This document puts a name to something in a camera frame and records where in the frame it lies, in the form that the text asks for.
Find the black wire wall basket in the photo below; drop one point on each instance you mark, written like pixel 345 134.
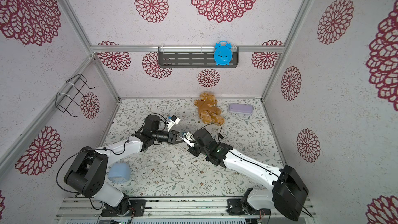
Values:
pixel 77 83

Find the light blue cup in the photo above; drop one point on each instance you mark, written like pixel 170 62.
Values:
pixel 119 173

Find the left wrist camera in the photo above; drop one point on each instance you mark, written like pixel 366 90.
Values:
pixel 173 123

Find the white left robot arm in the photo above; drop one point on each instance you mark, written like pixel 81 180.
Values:
pixel 87 173

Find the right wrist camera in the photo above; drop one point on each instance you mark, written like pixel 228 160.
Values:
pixel 187 137

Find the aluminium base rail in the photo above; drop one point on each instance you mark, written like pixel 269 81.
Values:
pixel 153 208

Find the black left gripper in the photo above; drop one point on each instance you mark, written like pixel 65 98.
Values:
pixel 173 136

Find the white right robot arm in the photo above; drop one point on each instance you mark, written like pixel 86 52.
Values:
pixel 283 189

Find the purple rectangular case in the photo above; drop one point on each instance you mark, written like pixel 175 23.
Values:
pixel 244 109

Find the blue alarm clock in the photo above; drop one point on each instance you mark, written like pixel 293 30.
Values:
pixel 223 53

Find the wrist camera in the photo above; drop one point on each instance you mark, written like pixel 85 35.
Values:
pixel 173 123
pixel 187 137

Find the grey wall shelf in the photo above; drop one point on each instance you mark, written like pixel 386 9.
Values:
pixel 199 59

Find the brown teddy bear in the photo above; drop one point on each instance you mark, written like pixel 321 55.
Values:
pixel 208 109

